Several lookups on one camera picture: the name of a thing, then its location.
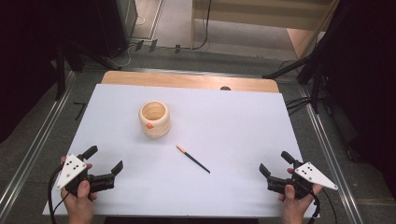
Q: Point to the light wooden furniture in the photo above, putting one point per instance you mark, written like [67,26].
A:
[264,14]

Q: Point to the person's left hand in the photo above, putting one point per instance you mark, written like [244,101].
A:
[81,202]

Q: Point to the black pencil with orange end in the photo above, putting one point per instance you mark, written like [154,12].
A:
[194,160]

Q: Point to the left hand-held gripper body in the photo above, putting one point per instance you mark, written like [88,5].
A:
[72,169]

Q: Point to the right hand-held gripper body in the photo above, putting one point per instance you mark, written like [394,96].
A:
[313,175]

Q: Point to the black power plugs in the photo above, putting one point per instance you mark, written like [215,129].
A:
[146,45]

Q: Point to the black tripod stand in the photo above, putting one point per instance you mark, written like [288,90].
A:
[60,71]
[314,77]

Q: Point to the white table sheet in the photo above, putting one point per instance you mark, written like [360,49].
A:
[224,124]

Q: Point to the black curtain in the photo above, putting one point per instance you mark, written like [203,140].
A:
[28,46]
[364,77]

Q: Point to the aluminium floor rail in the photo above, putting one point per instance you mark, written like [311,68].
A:
[330,155]
[40,133]

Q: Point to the person's right hand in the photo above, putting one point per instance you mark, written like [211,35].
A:
[294,205]

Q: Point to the grey cabinet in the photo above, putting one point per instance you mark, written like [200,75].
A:
[127,17]

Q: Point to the cream ringed pen holder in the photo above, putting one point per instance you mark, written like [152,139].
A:
[155,123]

